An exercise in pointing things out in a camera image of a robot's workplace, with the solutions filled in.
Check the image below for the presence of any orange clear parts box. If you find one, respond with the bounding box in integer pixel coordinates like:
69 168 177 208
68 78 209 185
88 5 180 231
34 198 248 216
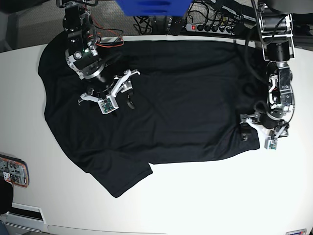
0 154 29 188

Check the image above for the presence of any white device at table edge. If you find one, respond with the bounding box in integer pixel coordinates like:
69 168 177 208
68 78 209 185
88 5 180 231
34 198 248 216
0 203 46 233

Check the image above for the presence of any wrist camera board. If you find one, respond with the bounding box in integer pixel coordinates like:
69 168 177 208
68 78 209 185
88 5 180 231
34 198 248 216
97 95 119 115
265 137 277 150

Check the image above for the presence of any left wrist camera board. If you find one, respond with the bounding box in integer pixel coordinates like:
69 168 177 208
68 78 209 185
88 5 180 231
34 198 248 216
265 137 277 150

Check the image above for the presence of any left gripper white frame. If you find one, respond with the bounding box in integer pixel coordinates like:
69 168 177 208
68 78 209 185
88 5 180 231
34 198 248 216
240 111 289 141

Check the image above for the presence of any blue plastic bin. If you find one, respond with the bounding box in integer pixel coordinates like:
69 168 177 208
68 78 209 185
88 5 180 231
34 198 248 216
116 0 191 16

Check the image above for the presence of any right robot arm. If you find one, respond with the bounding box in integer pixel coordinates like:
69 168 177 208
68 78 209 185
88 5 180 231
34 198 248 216
56 0 140 115

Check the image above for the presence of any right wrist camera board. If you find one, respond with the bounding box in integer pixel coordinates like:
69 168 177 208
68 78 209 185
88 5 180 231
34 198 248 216
97 95 119 115

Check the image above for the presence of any black T-shirt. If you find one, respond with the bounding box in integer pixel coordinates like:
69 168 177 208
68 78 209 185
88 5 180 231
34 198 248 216
38 33 267 197

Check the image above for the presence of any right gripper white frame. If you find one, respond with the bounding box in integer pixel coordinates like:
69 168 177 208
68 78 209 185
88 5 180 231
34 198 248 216
77 70 141 117

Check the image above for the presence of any white power strip red switch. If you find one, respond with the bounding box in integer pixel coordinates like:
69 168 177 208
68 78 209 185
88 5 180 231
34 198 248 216
185 23 235 35

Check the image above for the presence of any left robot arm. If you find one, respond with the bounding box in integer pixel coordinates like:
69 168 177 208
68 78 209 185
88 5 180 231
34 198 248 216
240 0 295 150

